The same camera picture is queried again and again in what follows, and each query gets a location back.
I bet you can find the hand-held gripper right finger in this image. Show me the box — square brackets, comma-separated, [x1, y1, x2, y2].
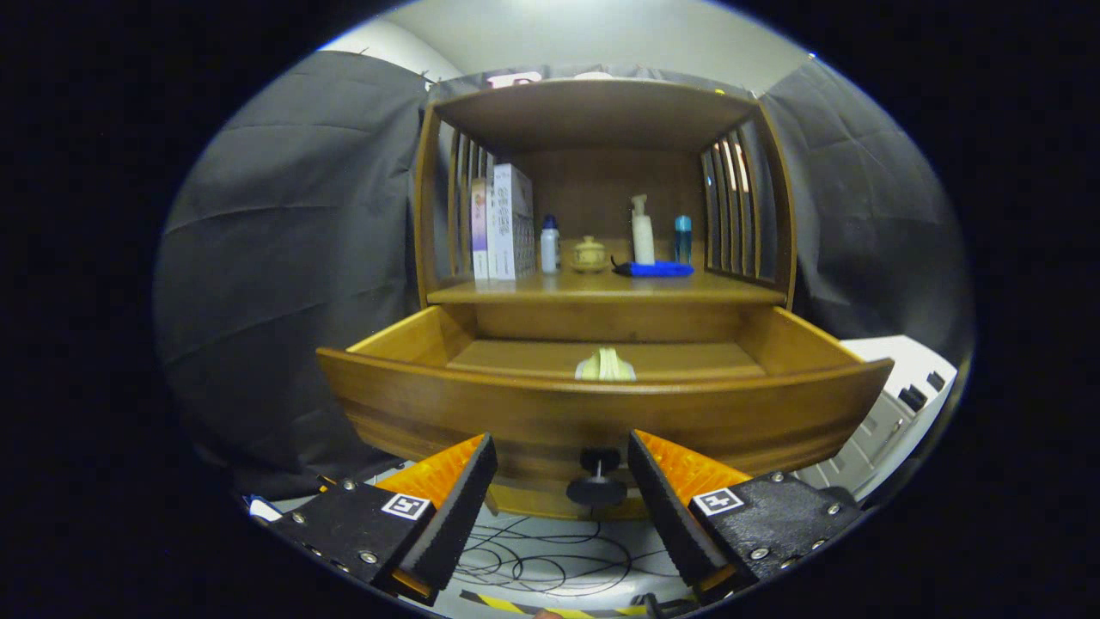
[627, 430, 865, 605]

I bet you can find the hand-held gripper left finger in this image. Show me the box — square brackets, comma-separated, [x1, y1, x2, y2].
[268, 432, 499, 607]

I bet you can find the black drawer knob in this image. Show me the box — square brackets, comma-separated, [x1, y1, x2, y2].
[565, 447, 628, 508]

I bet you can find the wooden drawer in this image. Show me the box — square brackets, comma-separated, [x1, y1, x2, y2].
[315, 303, 895, 495]

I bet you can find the wooden countertop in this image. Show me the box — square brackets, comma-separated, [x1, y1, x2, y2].
[427, 268, 787, 306]

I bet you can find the wooden cabinet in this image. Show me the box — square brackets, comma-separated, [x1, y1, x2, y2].
[412, 76, 798, 522]

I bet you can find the yellow black floor tape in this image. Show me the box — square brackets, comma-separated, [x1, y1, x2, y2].
[460, 590, 650, 618]

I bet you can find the blue folded cloth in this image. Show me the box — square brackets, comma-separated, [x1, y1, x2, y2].
[620, 260, 695, 279]

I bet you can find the yellow lidded teacup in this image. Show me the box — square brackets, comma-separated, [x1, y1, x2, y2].
[571, 236, 610, 274]

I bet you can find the white pump bottle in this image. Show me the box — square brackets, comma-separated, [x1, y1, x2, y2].
[631, 194, 656, 266]

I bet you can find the thin purple book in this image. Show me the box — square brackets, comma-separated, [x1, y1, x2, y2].
[470, 177, 490, 280]

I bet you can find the thick white book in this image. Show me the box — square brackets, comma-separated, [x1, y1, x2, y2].
[486, 163, 535, 281]

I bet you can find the black cable tangle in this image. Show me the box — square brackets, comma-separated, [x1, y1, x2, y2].
[454, 514, 688, 598]

